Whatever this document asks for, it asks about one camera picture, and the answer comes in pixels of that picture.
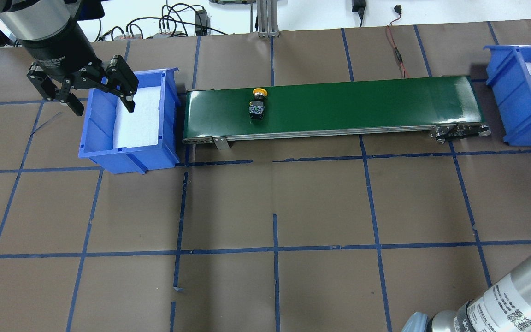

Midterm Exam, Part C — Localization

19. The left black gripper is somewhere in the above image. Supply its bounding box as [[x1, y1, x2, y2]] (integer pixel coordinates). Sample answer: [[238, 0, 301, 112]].
[[24, 28, 139, 116]]

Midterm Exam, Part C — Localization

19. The yellow push button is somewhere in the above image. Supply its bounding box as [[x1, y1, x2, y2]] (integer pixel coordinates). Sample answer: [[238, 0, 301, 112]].
[[249, 88, 268, 120]]

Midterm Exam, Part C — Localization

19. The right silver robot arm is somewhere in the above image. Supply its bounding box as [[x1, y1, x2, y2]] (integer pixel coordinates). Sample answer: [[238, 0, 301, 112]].
[[403, 151, 531, 332]]

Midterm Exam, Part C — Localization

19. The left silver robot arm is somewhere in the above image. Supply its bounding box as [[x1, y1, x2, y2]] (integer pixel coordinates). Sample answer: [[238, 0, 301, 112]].
[[0, 0, 139, 116]]

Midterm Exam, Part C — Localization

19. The right blue plastic bin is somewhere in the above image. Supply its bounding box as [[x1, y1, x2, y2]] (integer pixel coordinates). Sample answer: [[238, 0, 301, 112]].
[[485, 45, 531, 146]]

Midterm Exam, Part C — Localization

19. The blue plastic bin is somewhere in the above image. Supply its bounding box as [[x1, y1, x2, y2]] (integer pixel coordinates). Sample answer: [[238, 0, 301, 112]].
[[485, 45, 531, 146], [78, 67, 181, 174]]

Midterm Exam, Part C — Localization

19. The left blue plastic bin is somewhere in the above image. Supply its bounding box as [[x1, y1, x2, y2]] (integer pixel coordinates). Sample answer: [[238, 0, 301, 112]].
[[78, 67, 181, 174]]

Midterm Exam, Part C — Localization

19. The white foam bin liner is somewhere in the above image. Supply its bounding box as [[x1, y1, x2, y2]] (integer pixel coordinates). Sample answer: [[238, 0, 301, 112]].
[[112, 86, 161, 148]]

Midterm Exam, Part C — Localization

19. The green conveyor belt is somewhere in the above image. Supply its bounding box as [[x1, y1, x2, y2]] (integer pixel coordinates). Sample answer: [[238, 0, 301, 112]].
[[183, 76, 491, 148]]

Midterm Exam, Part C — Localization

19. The black power adapter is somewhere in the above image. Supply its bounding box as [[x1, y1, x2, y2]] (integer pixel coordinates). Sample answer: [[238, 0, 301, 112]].
[[194, 9, 209, 36]]

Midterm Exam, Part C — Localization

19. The aluminium frame post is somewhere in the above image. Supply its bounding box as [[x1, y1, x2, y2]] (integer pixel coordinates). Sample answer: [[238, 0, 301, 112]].
[[256, 0, 280, 38]]

